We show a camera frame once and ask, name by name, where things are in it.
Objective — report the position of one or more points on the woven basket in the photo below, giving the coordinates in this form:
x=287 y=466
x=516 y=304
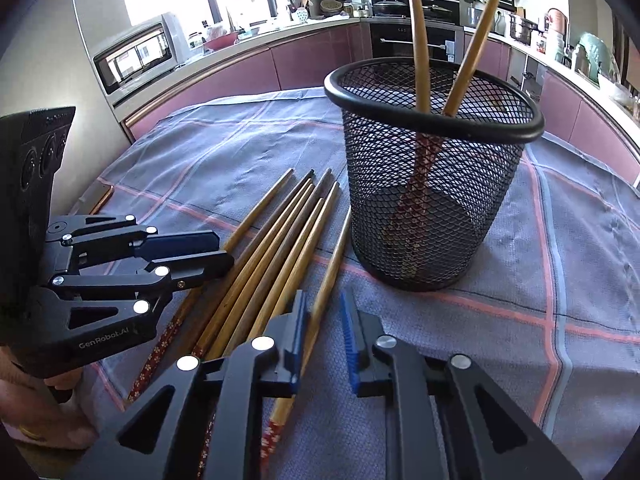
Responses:
x=331 y=6

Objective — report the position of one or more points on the black wok with lid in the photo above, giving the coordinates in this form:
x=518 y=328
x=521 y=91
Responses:
x=390 y=7
x=442 y=9

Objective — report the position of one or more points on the white toaster oven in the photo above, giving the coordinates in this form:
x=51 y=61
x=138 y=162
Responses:
x=135 y=57

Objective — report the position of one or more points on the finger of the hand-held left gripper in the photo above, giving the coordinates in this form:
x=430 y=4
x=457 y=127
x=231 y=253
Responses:
x=170 y=247
x=200 y=267

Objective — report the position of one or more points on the black mesh holder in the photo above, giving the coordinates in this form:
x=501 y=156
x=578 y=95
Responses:
x=450 y=200

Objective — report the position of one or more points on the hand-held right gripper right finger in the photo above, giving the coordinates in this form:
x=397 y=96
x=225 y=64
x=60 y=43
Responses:
x=350 y=340

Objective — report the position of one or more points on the pink base cabinets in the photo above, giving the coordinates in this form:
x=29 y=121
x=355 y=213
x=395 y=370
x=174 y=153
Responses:
x=565 y=105
x=300 y=60

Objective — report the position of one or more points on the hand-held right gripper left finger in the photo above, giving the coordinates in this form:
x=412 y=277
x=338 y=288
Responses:
x=299 y=325

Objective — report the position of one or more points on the person's left hand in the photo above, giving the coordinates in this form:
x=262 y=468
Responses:
x=50 y=425

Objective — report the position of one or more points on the pink bowl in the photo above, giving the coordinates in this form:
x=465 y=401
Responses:
x=220 y=39

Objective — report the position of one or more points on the green air fryer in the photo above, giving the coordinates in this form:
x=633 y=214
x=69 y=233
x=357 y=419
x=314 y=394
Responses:
x=595 y=55

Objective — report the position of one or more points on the steel stock pot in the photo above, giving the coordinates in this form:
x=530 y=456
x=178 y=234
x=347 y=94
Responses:
x=522 y=27

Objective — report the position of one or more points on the pink kettle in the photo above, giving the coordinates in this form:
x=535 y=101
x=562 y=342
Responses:
x=557 y=20

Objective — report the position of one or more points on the white kitchen countertop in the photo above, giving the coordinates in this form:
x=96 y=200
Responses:
x=235 y=52

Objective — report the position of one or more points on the grey refrigerator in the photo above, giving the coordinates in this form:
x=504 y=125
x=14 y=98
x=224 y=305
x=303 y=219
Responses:
x=50 y=60

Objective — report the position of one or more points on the black integrated stove oven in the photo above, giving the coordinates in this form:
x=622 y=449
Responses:
x=395 y=35

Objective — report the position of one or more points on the bunch of wooden chopsticks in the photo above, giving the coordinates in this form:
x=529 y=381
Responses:
x=280 y=240

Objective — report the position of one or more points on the grey plaid tablecloth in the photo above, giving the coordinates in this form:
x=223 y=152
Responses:
x=225 y=160

